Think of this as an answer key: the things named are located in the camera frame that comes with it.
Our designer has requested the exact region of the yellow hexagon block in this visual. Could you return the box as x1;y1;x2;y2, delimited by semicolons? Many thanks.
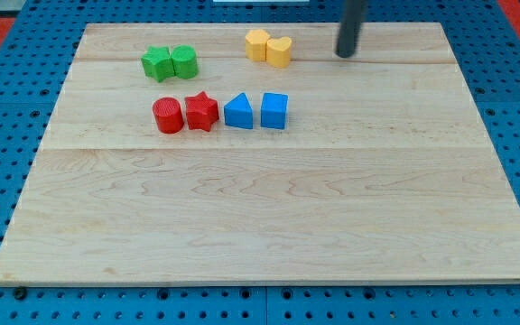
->
245;29;271;61

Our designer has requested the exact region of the red star block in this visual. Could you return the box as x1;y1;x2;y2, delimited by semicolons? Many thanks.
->
185;91;219;132

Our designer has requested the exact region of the red cylinder block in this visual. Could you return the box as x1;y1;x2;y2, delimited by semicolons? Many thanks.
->
153;97;184;134

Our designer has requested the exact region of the yellow heart block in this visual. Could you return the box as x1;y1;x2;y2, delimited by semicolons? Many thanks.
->
265;36;293;69

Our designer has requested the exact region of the green star block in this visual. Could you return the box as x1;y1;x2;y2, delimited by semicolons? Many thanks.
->
141;46;175;82

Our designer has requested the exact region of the blue cube block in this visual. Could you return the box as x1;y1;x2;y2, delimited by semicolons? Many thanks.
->
261;93;288;130

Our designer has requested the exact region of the green cylinder block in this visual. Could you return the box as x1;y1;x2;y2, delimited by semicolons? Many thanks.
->
171;45;199;79

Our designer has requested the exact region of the light wooden board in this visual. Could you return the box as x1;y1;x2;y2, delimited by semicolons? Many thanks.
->
0;23;520;287

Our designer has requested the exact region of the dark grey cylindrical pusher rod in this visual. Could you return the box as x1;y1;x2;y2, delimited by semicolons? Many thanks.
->
335;0;367;59

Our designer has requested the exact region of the blue triangle block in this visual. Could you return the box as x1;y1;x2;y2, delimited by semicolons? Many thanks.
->
223;92;254;129

